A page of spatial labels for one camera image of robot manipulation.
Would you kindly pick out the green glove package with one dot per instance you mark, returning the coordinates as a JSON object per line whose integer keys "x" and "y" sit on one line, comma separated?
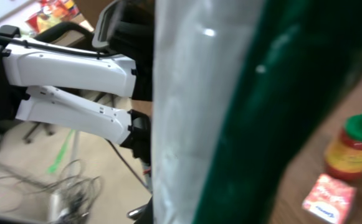
{"x": 239, "y": 87}

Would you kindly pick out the red white tissue pack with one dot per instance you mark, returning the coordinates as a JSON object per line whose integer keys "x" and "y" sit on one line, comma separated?
{"x": 330, "y": 199}

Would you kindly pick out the red sriracha sauce bottle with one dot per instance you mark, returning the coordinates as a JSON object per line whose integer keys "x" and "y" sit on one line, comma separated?
{"x": 343, "y": 156}

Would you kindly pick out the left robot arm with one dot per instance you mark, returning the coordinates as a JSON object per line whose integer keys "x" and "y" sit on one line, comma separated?
{"x": 41, "y": 82}

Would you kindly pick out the colourful background package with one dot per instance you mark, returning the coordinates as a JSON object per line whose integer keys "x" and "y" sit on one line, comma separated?
{"x": 51, "y": 13}

